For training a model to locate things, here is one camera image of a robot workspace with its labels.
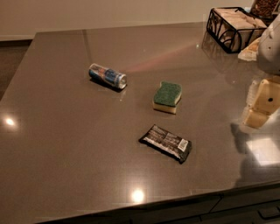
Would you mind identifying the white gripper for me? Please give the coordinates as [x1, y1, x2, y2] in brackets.
[243, 15, 280, 129]

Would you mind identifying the red bull can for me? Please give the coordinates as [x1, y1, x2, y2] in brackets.
[88, 63, 127, 89]

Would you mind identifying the jar of nuts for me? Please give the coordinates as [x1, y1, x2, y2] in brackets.
[250, 0, 279, 19]

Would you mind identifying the green and yellow sponge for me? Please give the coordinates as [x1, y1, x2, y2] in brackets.
[152, 81, 182, 115]

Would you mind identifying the black snack bar wrapper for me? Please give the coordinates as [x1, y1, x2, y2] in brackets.
[139, 124, 192, 164]

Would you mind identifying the black wire basket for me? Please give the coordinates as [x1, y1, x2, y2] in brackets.
[206, 7, 267, 53]

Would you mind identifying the drawer handle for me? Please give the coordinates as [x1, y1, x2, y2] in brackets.
[258, 206, 280, 220]

